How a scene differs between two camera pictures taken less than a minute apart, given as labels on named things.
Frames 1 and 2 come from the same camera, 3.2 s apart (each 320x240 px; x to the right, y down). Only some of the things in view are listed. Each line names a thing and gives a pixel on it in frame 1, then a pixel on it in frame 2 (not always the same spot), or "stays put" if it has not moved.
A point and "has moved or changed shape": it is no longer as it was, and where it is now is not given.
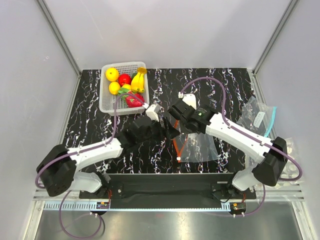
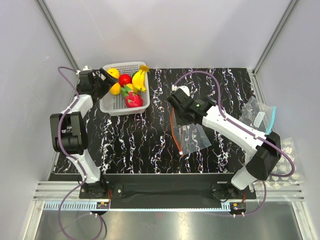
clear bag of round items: x=291 y=170 stays put
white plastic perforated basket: x=107 y=99 stays put
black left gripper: x=169 y=132 → x=107 y=83
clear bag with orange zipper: x=195 y=148 has moved or changed shape
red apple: x=123 y=79 stays put
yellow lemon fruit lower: x=114 y=87 stays put
